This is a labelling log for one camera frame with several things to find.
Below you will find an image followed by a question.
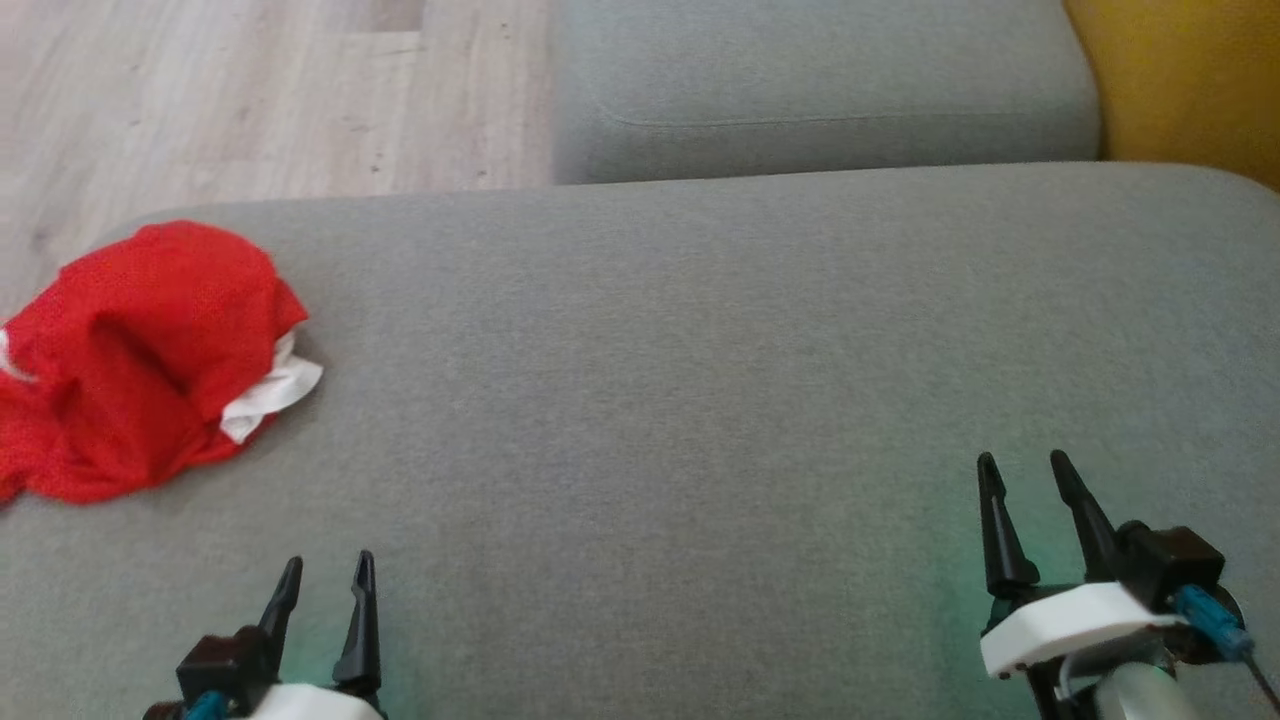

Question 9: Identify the small grey sofa seat cushion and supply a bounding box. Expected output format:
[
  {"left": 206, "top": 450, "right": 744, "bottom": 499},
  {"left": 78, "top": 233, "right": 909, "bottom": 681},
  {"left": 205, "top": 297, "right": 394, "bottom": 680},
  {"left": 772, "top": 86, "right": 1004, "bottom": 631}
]
[{"left": 553, "top": 0, "right": 1102, "bottom": 186}]

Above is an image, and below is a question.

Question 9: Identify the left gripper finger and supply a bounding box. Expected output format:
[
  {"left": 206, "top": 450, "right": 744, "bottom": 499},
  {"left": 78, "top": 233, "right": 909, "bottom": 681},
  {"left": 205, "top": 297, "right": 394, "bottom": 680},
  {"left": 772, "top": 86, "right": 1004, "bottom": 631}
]
[
  {"left": 332, "top": 549, "right": 385, "bottom": 696},
  {"left": 256, "top": 556, "right": 304, "bottom": 653}
]

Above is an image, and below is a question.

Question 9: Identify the yellow sofa backrest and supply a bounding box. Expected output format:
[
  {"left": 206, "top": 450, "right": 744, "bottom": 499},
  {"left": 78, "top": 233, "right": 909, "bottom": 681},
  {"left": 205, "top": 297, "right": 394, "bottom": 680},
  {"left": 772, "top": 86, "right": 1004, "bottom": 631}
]
[{"left": 1062, "top": 0, "right": 1280, "bottom": 192}]

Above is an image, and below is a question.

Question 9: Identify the right blue-plug camera cable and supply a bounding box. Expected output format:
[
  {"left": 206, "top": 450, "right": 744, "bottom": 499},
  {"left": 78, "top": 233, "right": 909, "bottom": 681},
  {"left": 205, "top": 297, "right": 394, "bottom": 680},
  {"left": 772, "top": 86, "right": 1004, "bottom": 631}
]
[{"left": 1172, "top": 585, "right": 1280, "bottom": 713}]

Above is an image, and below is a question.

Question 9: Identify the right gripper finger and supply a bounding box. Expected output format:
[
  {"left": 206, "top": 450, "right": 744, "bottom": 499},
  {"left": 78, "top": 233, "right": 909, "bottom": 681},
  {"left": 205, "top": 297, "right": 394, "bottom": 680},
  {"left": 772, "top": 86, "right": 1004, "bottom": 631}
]
[
  {"left": 1050, "top": 450, "right": 1126, "bottom": 584},
  {"left": 977, "top": 452, "right": 1041, "bottom": 599}
]

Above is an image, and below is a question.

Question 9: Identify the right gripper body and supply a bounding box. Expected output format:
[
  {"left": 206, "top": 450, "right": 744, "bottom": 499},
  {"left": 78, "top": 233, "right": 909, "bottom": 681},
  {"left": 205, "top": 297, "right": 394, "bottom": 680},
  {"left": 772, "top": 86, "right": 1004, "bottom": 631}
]
[{"left": 980, "top": 582, "right": 1187, "bottom": 682}]

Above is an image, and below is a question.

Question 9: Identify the red numbered basketball jersey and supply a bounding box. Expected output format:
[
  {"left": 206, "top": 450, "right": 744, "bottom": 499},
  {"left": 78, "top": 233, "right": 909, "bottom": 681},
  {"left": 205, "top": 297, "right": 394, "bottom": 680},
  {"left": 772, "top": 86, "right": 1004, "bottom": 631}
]
[{"left": 5, "top": 220, "right": 324, "bottom": 446}]

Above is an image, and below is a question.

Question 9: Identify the large grey sofa seat cushion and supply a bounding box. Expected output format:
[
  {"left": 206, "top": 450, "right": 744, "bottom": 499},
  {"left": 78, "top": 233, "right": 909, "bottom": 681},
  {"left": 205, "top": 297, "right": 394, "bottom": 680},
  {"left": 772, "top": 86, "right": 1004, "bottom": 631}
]
[{"left": 0, "top": 162, "right": 1280, "bottom": 720}]

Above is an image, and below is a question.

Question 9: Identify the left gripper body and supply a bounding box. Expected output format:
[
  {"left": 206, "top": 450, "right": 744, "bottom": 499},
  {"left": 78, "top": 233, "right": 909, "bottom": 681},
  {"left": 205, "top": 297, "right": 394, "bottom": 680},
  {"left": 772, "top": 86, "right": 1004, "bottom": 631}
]
[{"left": 235, "top": 683, "right": 387, "bottom": 720}]

